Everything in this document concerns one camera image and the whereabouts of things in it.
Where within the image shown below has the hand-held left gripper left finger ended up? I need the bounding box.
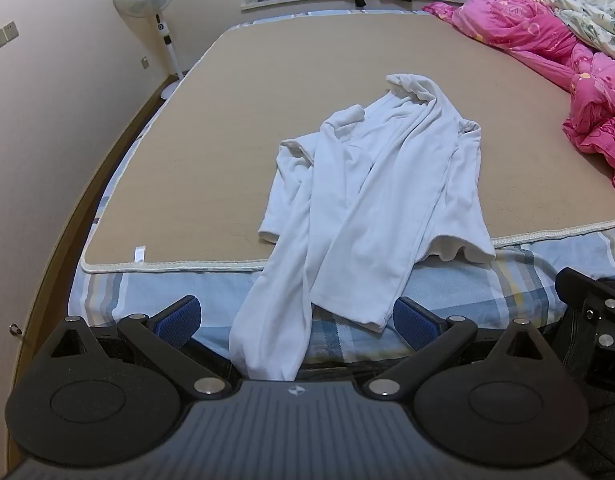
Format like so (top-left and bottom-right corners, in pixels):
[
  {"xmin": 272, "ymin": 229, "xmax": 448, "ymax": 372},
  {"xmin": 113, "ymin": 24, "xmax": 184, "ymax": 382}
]
[{"xmin": 50, "ymin": 296, "xmax": 229, "ymax": 402}]

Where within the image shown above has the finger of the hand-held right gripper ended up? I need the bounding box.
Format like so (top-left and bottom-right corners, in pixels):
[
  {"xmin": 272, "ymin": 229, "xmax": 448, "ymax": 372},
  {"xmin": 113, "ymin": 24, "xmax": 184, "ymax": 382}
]
[{"xmin": 555, "ymin": 267, "xmax": 615, "ymax": 395}]

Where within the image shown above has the wooden bed frame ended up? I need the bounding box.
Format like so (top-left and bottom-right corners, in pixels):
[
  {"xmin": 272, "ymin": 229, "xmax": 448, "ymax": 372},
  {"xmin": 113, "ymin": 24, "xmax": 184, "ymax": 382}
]
[{"xmin": 10, "ymin": 76, "xmax": 186, "ymax": 461}]

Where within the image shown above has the tan bed mat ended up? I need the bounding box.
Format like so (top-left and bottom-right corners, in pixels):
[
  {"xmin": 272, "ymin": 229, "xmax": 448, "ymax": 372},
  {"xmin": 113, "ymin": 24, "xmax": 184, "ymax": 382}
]
[{"xmin": 80, "ymin": 10, "xmax": 615, "ymax": 275}]

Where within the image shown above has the plaid bed sheet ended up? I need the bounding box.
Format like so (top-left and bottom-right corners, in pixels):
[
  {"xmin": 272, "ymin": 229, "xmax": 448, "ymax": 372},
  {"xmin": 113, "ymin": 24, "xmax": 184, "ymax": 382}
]
[{"xmin": 68, "ymin": 12, "xmax": 615, "ymax": 378}]

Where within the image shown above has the pink floral quilt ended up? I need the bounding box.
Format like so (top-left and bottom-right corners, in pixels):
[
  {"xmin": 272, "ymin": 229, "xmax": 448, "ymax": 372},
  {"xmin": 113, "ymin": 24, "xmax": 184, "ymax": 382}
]
[{"xmin": 422, "ymin": 0, "xmax": 615, "ymax": 213}]

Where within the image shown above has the white long-sleeved top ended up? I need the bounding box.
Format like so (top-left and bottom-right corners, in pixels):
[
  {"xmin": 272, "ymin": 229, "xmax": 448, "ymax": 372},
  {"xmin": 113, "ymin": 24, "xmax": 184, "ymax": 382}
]
[{"xmin": 228, "ymin": 74, "xmax": 497, "ymax": 382}]

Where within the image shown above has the white floral quilt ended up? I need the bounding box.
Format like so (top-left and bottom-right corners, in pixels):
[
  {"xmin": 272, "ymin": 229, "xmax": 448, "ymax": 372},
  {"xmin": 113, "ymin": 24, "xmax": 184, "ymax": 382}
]
[{"xmin": 541, "ymin": 0, "xmax": 615, "ymax": 63}]

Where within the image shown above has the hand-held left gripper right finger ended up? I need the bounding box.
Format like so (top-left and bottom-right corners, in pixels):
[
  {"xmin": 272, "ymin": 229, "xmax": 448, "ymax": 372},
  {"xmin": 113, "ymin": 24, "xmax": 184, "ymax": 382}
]
[{"xmin": 362, "ymin": 297, "xmax": 546, "ymax": 402}]

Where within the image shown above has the white window sill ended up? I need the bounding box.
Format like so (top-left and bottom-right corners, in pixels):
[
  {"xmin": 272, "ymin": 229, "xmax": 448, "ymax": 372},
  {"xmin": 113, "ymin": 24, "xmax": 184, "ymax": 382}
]
[{"xmin": 240, "ymin": 0, "xmax": 441, "ymax": 14}]

